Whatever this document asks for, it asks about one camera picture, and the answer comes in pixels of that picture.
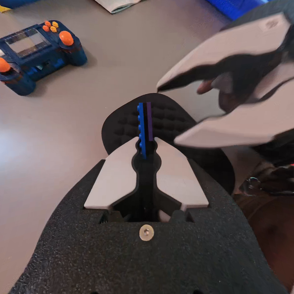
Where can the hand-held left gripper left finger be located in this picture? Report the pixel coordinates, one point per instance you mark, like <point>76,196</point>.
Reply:
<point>112,174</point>

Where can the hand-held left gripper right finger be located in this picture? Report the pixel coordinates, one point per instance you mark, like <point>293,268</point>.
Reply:
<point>181,179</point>

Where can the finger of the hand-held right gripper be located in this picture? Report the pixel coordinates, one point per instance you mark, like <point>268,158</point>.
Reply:
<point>241,126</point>
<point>229,43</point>

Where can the blue and purple brick assembly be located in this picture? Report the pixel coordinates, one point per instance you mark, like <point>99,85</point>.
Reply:
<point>143,128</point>

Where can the person's right hand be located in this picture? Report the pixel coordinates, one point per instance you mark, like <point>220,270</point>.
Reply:
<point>205,87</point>

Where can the blue storage bin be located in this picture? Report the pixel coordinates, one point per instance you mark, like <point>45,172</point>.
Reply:
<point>234,9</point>

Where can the black quilted wrist rest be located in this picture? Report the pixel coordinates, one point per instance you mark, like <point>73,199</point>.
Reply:
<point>170,114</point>

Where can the person's brown trousers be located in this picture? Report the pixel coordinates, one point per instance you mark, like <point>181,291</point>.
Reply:
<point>264,229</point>

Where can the brick instruction booklet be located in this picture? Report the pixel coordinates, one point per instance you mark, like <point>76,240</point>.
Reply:
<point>117,5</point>

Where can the dark blue brick game console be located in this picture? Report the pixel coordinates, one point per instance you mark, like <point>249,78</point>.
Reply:
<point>50,55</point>

